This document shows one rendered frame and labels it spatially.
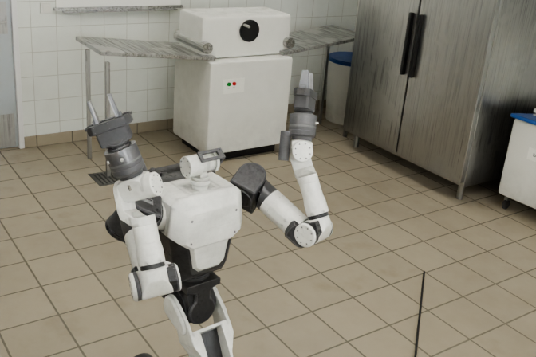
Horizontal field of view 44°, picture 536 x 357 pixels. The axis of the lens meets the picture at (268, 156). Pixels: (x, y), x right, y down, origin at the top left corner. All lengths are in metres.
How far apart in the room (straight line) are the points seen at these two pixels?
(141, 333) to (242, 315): 0.54
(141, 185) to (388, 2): 4.14
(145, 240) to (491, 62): 3.71
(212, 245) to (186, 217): 0.16
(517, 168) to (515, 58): 0.81
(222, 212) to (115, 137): 0.49
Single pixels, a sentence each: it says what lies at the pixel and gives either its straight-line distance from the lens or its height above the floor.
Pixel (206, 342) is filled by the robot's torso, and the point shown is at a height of 0.71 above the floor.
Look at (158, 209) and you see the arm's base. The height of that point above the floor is 1.22.
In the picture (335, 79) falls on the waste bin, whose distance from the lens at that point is 6.74.
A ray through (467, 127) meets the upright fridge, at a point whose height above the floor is 0.63.
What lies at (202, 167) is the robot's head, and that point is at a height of 1.32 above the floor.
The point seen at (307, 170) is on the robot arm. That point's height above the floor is 1.29.
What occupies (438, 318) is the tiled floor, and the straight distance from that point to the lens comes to 3.93.
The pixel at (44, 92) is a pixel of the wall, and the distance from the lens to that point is 5.80.
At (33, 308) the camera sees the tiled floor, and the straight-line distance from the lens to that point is 3.79.
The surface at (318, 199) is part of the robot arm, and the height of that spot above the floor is 1.23.
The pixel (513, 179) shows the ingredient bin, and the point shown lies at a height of 0.28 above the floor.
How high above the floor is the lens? 2.10
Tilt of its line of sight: 21 degrees down
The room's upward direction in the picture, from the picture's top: 5 degrees clockwise
